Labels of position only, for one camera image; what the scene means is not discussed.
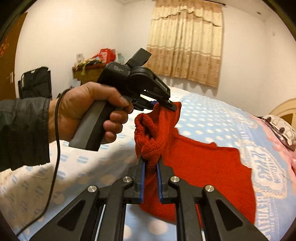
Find red knitted sweater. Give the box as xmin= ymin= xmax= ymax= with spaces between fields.
xmin=134 ymin=102 xmax=256 ymax=223

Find person's left hand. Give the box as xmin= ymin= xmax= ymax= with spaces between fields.
xmin=58 ymin=82 xmax=133 ymax=144

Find red gift bag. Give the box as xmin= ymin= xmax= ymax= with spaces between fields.
xmin=93 ymin=48 xmax=116 ymax=64

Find brown wooden desk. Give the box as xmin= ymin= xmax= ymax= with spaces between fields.
xmin=72 ymin=64 xmax=105 ymax=85

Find blue polka dot bedspread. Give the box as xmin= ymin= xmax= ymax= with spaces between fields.
xmin=1 ymin=88 xmax=295 ymax=240

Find beige patterned curtain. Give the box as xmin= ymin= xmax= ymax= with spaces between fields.
xmin=146 ymin=1 xmax=223 ymax=88

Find black chair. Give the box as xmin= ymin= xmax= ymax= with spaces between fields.
xmin=18 ymin=66 xmax=52 ymax=99

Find patterned white grey pillow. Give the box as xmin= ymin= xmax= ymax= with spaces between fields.
xmin=260 ymin=114 xmax=295 ymax=151

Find cream wooden headboard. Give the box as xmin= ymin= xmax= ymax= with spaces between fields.
xmin=269 ymin=98 xmax=296 ymax=129

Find brown wooden door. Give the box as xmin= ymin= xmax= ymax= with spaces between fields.
xmin=0 ymin=12 xmax=28 ymax=100

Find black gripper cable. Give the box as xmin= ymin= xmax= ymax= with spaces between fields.
xmin=16 ymin=87 xmax=73 ymax=237

